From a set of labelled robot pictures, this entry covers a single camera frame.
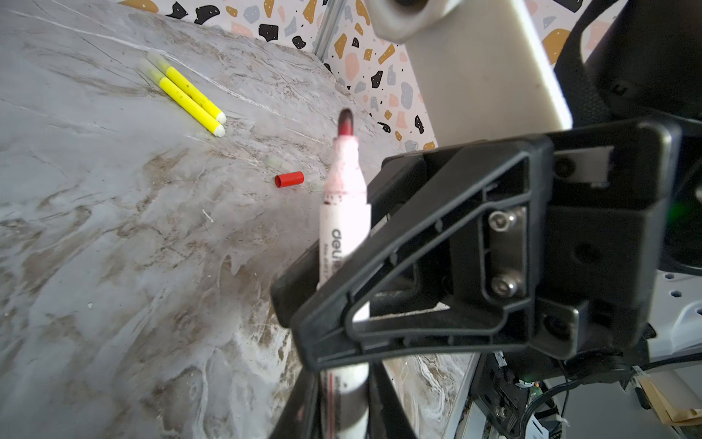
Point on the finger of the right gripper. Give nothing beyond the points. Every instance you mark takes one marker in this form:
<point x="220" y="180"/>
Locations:
<point x="453" y="266"/>

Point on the red white pen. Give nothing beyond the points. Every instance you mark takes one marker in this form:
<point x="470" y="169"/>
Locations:
<point x="345" y="222"/>

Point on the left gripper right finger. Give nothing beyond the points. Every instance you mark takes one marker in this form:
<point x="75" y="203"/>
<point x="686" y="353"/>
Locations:
<point x="387" y="418"/>

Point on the yellow highlighter pen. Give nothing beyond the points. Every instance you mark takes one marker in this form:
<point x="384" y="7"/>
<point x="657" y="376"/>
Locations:
<point x="181" y="98"/>
<point x="186" y="86"/>

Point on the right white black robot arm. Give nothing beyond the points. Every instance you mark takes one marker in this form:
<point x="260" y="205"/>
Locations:
<point x="557" y="221"/>

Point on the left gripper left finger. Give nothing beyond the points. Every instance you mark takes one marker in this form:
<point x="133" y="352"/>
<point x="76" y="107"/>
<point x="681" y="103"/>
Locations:
<point x="300" y="418"/>

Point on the red pen cap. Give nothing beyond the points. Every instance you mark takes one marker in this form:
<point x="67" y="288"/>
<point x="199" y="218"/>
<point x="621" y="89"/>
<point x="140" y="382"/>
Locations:
<point x="289" y="179"/>

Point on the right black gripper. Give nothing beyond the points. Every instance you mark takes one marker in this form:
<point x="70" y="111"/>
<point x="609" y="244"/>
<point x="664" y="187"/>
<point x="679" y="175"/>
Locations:
<point x="623" y="229"/>

